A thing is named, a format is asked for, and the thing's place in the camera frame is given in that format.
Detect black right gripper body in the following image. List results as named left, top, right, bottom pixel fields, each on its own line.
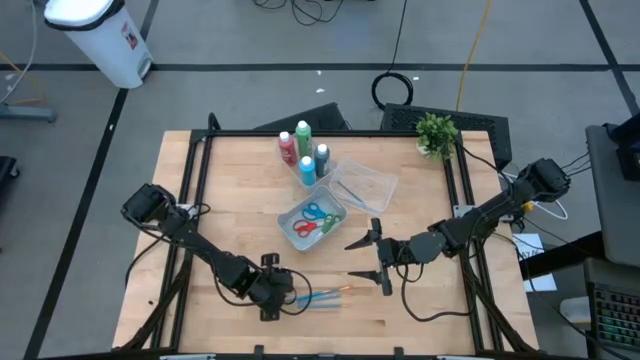
left=372, top=217, right=416, bottom=297

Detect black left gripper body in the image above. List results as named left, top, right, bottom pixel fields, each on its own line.
left=244, top=252, right=296, bottom=322

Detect blue scissors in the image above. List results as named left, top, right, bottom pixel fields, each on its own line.
left=301, top=202, right=329, bottom=222

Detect red scissors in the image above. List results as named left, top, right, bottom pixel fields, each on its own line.
left=292, top=218, right=321, bottom=239

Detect dark grey paint bottle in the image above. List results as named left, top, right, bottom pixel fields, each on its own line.
left=313, top=143, right=332, bottom=178

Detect light blue paint bottle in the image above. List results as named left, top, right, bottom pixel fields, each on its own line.
left=298, top=155, right=318, bottom=187

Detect green paint bottle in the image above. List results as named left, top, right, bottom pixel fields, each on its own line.
left=293, top=119, right=314, bottom=159

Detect red paint bottle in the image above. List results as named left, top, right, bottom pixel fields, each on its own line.
left=277, top=130, right=300, bottom=168

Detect grey plastic bin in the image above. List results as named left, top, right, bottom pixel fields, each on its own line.
left=277, top=184, right=349, bottom=253

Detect shallow clear plastic bin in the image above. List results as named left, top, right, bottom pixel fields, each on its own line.
left=328, top=157, right=400, bottom=217

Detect tall clear plastic bin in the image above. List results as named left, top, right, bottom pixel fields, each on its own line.
left=273, top=134, right=341, bottom=194

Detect potted green plant white pot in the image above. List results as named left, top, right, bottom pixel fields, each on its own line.
left=415, top=112, right=460, bottom=162

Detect black mesh computer case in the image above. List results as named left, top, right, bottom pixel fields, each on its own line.
left=380, top=103, right=514, bottom=174

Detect black flat panel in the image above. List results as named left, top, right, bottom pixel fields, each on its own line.
left=253, top=102, right=351, bottom=132

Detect white paper sheet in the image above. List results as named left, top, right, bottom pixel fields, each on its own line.
left=512, top=233, right=558, bottom=293

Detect white round stool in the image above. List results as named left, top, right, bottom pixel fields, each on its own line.
left=559, top=295, right=594, bottom=326

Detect backlit keyboard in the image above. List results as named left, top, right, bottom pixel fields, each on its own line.
left=592, top=282, right=640, bottom=351

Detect black desk equipment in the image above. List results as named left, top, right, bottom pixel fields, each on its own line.
left=602, top=112, right=640, bottom=182

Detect white trash bin black rim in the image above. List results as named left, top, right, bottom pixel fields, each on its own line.
left=43, top=0, right=155, bottom=90

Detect grey floor stand base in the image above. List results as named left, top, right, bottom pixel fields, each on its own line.
left=0, top=102, right=57, bottom=124

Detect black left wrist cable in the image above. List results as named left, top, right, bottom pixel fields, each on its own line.
left=214, top=267, right=314, bottom=317

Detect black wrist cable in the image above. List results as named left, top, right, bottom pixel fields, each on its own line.
left=214, top=267, right=314, bottom=317
left=397, top=249, right=476, bottom=324

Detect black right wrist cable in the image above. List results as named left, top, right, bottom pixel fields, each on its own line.
left=397, top=249, right=476, bottom=324

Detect black aluminium table frame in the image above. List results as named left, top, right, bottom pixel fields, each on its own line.
left=112, top=112, right=541, bottom=360

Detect thin black cable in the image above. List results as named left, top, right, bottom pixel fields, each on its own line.
left=455, top=141, right=524, bottom=179

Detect black coiled cable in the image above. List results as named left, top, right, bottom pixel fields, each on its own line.
left=370, top=0, right=415, bottom=112

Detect white cable bundle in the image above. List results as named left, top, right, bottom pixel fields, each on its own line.
left=499, top=172, right=570, bottom=221

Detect yellow hanging cable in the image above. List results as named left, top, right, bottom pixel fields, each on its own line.
left=455, top=0, right=494, bottom=114

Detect black floor cable bundle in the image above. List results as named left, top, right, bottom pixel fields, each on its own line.
left=252, top=0, right=346, bottom=26

